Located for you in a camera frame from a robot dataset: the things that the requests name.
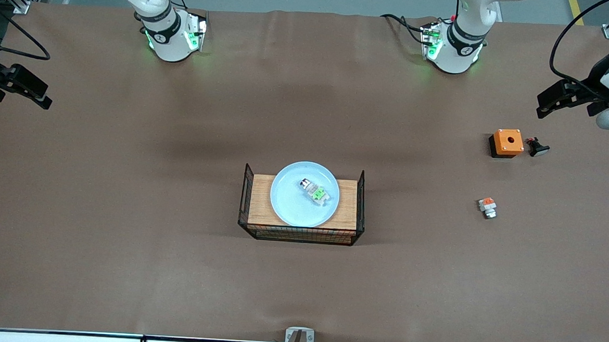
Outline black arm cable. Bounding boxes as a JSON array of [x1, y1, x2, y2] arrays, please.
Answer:
[[547, 0, 609, 102], [0, 0, 54, 61]]

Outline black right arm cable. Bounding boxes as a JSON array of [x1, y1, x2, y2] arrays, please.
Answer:
[[0, 0, 54, 61]]

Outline black base cable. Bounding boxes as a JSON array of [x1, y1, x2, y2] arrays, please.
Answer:
[[378, 12, 429, 45]]

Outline red button green contact block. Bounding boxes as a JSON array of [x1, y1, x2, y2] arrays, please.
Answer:
[[298, 178, 332, 206]]

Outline wooden board shelf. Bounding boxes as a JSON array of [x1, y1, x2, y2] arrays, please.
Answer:
[[248, 174, 360, 231]]

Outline light blue round plate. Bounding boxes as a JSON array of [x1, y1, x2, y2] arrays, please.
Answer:
[[268, 159, 342, 230]]

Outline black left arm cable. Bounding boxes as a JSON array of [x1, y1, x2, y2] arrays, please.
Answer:
[[547, 0, 609, 102]]

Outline button switch orange contact block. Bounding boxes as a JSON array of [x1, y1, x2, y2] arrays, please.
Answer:
[[478, 197, 498, 220]]

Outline base connector box green light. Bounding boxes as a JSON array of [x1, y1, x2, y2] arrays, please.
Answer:
[[182, 10, 209, 52], [419, 21, 445, 61]]

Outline black wire basket rack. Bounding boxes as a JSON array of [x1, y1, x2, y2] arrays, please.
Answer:
[[237, 162, 368, 247]]

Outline orange button enclosure box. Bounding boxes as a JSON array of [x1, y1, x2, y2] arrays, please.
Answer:
[[488, 128, 526, 160]]

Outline black mushroom button head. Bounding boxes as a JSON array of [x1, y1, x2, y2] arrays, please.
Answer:
[[525, 136, 551, 158]]

